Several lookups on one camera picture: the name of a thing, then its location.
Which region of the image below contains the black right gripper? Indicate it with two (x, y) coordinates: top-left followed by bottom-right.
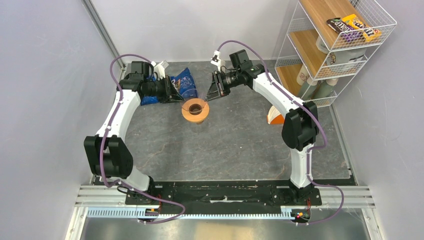
(204, 70), (241, 102)

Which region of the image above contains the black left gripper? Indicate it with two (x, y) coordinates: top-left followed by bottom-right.
(145, 75), (185, 105)

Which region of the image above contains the orange coffee filter box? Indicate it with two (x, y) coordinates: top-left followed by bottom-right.
(266, 106), (285, 125)

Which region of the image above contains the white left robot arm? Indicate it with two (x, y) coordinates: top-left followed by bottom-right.
(83, 61), (183, 205)

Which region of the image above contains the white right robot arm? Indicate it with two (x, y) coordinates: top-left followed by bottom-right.
(205, 50), (319, 205)

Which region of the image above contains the white coffee bag on shelf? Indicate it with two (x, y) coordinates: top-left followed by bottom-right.
(315, 36), (366, 66)

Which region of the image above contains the blue Doritos chip bag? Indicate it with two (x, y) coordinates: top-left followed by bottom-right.
(140, 67), (198, 106)

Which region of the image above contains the beige paper cup stack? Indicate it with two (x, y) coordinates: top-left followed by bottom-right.
(296, 64), (310, 86)

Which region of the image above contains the green paper cup stack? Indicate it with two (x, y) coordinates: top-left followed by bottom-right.
(300, 78), (339, 100)

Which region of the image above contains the brown M&M candy bag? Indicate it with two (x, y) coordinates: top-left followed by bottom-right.
(326, 17), (362, 43)

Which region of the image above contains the yellow M&M candy bag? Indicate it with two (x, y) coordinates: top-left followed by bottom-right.
(341, 14), (382, 43)

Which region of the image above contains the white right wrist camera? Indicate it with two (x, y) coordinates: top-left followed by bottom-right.
(210, 50), (226, 72)

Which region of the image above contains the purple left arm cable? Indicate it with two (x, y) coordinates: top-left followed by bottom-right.
(98, 53), (187, 225)

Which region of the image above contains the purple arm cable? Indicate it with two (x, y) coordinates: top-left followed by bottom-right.
(216, 40), (345, 226)
(98, 53), (187, 225)

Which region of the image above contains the aluminium frame rail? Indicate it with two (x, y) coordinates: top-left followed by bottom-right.
(81, 0), (120, 58)

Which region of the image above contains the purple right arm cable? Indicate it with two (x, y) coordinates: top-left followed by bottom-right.
(216, 40), (345, 226)

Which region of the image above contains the white wire shelf rack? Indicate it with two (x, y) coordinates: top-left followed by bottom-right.
(275, 0), (397, 107)

